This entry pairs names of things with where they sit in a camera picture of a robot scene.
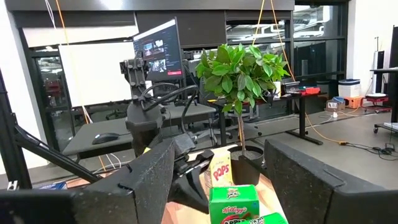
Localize black computer mouse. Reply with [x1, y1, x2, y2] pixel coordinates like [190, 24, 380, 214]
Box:
[91, 132, 121, 145]

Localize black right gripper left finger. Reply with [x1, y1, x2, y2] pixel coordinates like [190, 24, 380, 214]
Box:
[0, 138, 175, 224]

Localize red rolling cart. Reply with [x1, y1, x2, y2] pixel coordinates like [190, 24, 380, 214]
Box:
[362, 93, 393, 114]

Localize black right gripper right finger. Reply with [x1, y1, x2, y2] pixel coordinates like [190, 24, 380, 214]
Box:
[264, 139, 398, 224]

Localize white bin blue lid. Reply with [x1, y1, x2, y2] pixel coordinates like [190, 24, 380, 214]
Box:
[338, 78, 362, 98]

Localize grey desk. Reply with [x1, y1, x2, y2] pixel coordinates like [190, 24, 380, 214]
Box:
[62, 115, 147, 160]
[161, 102, 218, 128]

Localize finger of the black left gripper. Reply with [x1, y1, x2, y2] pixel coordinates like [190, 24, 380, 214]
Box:
[167, 169, 211, 215]
[182, 149, 216, 175]

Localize yellow Corn Pops cereal box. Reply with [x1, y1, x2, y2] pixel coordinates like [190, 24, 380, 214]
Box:
[209, 148, 234, 188]

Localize orange extension cable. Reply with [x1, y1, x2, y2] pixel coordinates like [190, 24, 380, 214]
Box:
[251, 0, 348, 146]

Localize cardboard box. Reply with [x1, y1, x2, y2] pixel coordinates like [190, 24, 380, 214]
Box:
[325, 96, 346, 113]

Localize black desktop device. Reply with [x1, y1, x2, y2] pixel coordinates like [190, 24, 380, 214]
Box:
[281, 81, 301, 94]

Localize black floor cables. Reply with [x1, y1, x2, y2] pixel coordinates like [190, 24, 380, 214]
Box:
[345, 141, 398, 162]

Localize green Apple Jacks cereal box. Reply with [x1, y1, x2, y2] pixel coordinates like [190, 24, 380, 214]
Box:
[208, 184, 261, 224]
[238, 212, 289, 224]

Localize black standing desk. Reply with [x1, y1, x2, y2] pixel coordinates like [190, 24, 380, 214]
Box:
[207, 91, 327, 147]

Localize thin orange hanging cord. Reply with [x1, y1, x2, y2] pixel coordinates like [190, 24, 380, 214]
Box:
[55, 0, 108, 172]

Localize orange crate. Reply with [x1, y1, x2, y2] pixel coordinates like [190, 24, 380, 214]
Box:
[343, 96, 364, 110]

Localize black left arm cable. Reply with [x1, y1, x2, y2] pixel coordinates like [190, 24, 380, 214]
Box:
[139, 82, 200, 138]

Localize black aluminium table frame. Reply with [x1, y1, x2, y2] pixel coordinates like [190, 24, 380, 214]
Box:
[0, 70, 102, 191]

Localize dark-screen monitor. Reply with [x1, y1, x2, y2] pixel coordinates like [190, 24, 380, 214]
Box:
[132, 17, 184, 82]

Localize green potted plant black pot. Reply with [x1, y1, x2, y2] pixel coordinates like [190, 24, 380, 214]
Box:
[195, 43, 292, 187]

